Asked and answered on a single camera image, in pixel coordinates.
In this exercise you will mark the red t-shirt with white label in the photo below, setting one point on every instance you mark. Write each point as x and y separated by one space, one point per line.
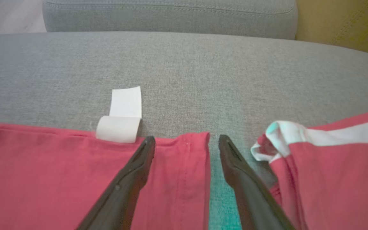
59 179

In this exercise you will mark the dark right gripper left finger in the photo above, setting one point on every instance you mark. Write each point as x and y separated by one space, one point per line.
123 198

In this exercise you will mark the wide yellow sofa back cushion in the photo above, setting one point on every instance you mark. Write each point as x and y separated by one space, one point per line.
347 22

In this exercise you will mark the large grey sofa seat cushion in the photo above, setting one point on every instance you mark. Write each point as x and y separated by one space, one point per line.
203 80

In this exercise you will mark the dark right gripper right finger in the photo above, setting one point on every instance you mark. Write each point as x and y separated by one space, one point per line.
254 201

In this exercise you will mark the grey stitched sofa seat cushion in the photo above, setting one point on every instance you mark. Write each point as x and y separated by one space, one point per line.
171 17

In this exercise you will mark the red Bulls basketball shorts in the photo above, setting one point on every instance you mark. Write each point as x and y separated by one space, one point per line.
331 179

